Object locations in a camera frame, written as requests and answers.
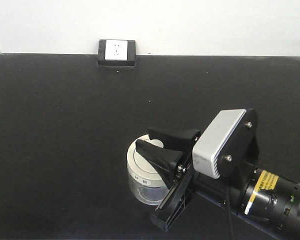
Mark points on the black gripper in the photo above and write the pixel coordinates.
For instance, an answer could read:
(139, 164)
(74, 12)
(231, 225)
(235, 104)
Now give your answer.
(179, 143)

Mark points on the glass jar with cream lid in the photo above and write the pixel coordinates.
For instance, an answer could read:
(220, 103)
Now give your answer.
(144, 181)

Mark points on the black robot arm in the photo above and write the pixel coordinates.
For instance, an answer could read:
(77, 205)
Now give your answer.
(220, 164)

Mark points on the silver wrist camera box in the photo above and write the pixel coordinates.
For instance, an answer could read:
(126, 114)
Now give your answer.
(208, 147)

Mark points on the black wall power socket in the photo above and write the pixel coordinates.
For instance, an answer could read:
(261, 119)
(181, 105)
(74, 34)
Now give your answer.
(116, 53)

